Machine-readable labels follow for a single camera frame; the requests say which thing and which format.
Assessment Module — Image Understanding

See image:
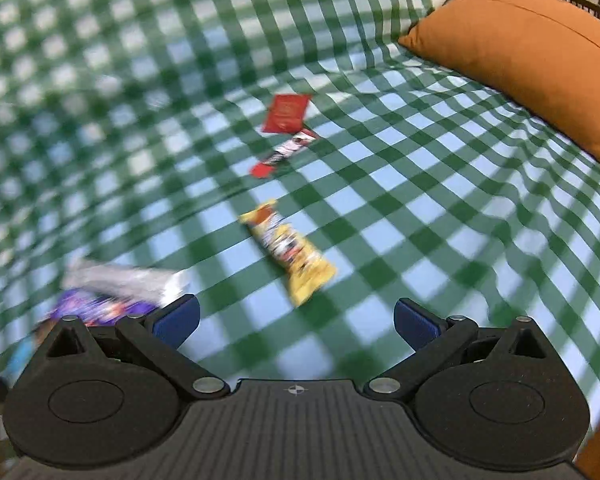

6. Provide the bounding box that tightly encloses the red square packet gold print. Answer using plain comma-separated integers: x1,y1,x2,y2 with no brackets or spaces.
261,93,313,134

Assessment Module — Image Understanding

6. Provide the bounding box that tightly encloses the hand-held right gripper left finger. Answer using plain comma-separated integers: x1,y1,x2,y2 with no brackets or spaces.
32,294,231,402

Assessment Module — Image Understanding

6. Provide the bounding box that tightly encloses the orange pillow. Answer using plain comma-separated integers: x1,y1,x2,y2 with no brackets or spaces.
397,0,600,170

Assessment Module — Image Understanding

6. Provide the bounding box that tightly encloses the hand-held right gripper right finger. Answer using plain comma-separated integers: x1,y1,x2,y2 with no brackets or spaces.
362,298,561,403

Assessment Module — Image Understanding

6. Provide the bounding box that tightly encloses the silver foil packet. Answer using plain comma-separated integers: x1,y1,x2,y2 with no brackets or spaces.
62,257,192,307

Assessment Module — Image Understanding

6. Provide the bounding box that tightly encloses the dark wooden rack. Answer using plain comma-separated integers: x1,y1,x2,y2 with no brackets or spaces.
555,0,600,22

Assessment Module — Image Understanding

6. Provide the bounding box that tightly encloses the purple snack packet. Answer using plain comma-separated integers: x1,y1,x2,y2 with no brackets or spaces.
47,288,158,327

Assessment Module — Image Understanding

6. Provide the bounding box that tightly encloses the yellow snack bar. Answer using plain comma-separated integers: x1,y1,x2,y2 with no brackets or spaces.
238,199,338,308

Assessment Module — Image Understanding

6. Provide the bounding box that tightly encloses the red stick packet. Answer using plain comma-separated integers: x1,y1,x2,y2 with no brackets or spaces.
249,129,318,179

